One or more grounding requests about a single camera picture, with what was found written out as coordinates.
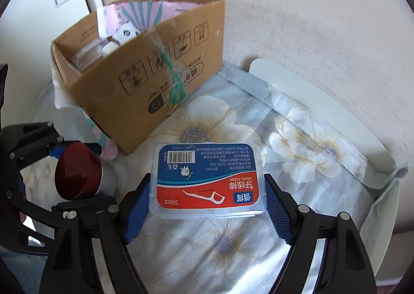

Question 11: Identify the small white cylinder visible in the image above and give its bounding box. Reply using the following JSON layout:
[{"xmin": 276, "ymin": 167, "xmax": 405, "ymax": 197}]
[{"xmin": 102, "ymin": 40, "xmax": 120, "ymax": 56}]

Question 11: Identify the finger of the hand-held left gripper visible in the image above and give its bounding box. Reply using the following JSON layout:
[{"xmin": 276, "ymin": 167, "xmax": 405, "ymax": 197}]
[
  {"xmin": 6, "ymin": 181, "xmax": 60, "ymax": 236},
  {"xmin": 6, "ymin": 122, "xmax": 67, "ymax": 170}
]

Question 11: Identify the clear dental floss box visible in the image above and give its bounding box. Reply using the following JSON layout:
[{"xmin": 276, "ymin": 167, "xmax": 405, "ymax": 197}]
[{"xmin": 149, "ymin": 143, "xmax": 268, "ymax": 219}]

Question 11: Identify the printed cardboard box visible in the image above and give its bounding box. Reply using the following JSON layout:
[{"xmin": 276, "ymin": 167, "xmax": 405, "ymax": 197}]
[{"xmin": 50, "ymin": 0, "xmax": 226, "ymax": 160}]

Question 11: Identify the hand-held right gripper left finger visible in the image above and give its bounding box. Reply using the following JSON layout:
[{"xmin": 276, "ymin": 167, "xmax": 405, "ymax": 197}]
[{"xmin": 43, "ymin": 174, "xmax": 152, "ymax": 294}]

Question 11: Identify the white dotted object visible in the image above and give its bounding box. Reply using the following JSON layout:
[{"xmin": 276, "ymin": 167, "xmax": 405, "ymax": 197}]
[{"xmin": 113, "ymin": 21, "xmax": 142, "ymax": 46}]

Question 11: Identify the clear cotton swab box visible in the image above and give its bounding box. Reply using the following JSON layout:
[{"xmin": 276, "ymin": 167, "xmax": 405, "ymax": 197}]
[{"xmin": 70, "ymin": 38, "xmax": 107, "ymax": 72}]

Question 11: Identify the red lid jar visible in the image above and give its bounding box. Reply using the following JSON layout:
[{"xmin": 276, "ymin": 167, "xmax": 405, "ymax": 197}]
[{"xmin": 54, "ymin": 143, "xmax": 117, "ymax": 201}]

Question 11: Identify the pale blue floral sheet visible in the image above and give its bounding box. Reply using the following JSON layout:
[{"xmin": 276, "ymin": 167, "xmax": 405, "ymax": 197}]
[{"xmin": 19, "ymin": 61, "xmax": 408, "ymax": 294}]

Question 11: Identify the white rimmed table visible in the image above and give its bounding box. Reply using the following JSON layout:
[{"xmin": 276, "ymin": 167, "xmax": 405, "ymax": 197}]
[{"xmin": 249, "ymin": 58, "xmax": 410, "ymax": 285}]

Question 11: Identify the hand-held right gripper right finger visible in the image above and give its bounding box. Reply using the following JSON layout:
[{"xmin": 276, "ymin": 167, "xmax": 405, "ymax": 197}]
[{"xmin": 265, "ymin": 174, "xmax": 377, "ymax": 294}]

